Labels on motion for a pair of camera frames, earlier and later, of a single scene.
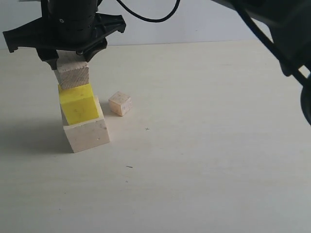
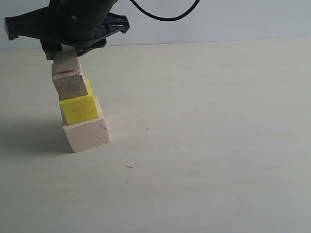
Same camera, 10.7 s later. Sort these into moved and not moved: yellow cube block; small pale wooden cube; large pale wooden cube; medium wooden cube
Moved: small pale wooden cube; medium wooden cube
Not moved: large pale wooden cube; yellow cube block
